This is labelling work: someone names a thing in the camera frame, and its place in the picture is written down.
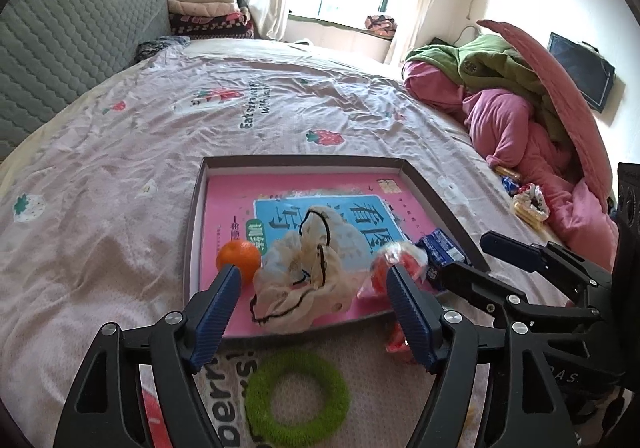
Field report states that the black flat screen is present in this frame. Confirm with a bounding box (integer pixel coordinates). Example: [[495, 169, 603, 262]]
[[546, 32, 617, 114]]

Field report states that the red snack packet white label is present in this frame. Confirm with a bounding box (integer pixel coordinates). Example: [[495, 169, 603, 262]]
[[386, 322, 416, 356]]

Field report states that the dark floral cloth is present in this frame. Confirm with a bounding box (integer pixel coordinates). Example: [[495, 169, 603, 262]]
[[137, 36, 191, 62]]

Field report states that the strawberry printed bedsheet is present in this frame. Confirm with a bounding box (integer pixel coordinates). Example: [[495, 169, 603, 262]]
[[0, 36, 621, 448]]

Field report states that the green fluffy ring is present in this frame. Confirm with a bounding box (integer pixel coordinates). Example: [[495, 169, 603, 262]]
[[244, 348, 351, 440]]

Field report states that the blue snack packet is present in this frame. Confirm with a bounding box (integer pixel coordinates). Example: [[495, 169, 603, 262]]
[[417, 228, 468, 291]]

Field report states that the clear bag with red contents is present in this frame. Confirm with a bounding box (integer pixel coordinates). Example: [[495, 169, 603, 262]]
[[357, 243, 431, 300]]

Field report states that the orange tangerine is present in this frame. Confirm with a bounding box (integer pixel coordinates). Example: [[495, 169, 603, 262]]
[[216, 239, 262, 285]]

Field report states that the cream pouch with black trim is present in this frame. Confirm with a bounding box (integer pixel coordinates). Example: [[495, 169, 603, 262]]
[[249, 205, 373, 331]]

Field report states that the dark checkered folded blanket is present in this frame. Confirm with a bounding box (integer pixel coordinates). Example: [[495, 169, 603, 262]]
[[169, 8, 256, 40]]

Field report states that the pink clothing pile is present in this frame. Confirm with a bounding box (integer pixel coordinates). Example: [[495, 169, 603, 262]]
[[402, 61, 621, 269]]

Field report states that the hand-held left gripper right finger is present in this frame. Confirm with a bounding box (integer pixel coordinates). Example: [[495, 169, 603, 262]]
[[386, 264, 583, 448]]

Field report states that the pink book with blue print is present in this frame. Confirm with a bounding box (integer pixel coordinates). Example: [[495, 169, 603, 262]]
[[199, 172, 443, 326]]

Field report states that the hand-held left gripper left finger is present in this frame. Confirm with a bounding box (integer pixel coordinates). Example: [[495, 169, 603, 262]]
[[52, 264, 243, 448]]

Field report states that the plastic bag of snacks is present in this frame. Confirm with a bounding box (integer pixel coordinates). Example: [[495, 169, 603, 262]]
[[511, 183, 551, 229]]

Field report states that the pink quilted cushion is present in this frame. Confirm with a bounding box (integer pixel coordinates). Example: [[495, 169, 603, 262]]
[[476, 19, 613, 199]]

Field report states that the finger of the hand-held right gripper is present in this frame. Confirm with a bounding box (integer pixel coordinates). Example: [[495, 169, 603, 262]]
[[480, 231, 613, 299], [427, 262, 531, 331]]

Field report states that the shallow grey cardboard box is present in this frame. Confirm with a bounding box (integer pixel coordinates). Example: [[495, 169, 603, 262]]
[[182, 155, 491, 341]]

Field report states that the grey quilted headboard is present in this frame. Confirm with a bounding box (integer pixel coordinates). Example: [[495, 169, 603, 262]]
[[0, 0, 173, 164]]

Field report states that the pink folded blanket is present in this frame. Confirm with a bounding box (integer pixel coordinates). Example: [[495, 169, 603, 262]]
[[167, 0, 246, 18]]

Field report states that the green jacket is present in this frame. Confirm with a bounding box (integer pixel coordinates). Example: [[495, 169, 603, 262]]
[[405, 33, 576, 144]]

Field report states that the floral bag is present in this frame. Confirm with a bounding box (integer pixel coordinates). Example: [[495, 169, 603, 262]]
[[365, 14, 398, 35]]

